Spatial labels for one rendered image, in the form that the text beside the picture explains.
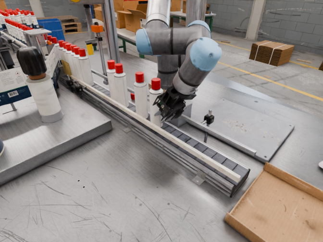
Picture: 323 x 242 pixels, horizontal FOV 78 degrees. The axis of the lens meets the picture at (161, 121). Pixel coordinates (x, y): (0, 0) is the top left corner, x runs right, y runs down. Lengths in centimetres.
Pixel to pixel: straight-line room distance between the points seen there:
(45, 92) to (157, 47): 49
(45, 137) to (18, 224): 32
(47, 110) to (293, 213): 92
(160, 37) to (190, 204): 49
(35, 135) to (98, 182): 34
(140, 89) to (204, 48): 36
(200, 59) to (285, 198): 49
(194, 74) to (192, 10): 48
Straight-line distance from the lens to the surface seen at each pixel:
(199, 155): 66
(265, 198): 72
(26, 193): 78
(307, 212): 74
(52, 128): 92
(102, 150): 82
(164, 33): 62
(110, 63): 93
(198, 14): 98
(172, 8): 563
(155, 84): 72
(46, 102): 92
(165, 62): 109
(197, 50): 51
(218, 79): 143
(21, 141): 91
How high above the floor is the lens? 137
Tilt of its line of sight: 35 degrees down
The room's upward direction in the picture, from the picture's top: straight up
